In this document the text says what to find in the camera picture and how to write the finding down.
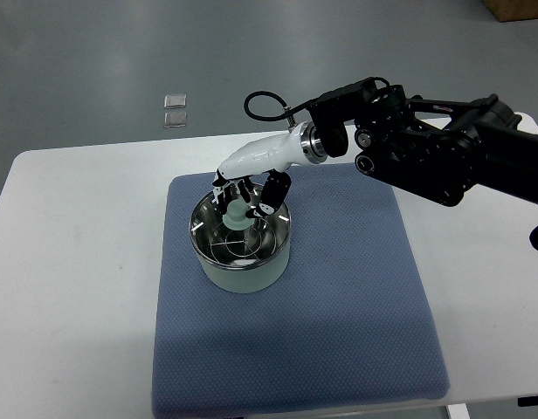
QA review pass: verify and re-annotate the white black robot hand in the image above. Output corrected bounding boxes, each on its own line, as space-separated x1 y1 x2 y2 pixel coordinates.
212 122 314 219

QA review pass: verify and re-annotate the glass lid with green knob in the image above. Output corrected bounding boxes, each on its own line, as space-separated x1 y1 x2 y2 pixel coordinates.
190 193 291 271

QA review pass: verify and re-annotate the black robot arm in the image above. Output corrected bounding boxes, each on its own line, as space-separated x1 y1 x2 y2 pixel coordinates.
307 78 538 207

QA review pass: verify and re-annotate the pale green pot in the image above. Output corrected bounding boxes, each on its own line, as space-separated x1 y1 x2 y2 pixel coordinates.
194 183 290 293

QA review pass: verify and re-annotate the upper metal floor plate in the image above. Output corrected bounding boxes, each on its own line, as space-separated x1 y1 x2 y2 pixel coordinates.
163 93 187 109

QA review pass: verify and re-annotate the blue quilted mat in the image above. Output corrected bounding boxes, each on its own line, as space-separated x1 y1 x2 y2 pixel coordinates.
152 164 450 418

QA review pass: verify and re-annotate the brown cardboard box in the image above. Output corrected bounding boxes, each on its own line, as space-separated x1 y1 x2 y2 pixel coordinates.
482 0 538 23

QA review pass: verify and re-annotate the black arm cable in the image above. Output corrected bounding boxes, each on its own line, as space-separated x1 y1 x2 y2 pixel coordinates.
244 90 314 132

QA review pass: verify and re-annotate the black table bracket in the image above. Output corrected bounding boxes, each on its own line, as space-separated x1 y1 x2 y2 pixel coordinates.
518 395 538 407

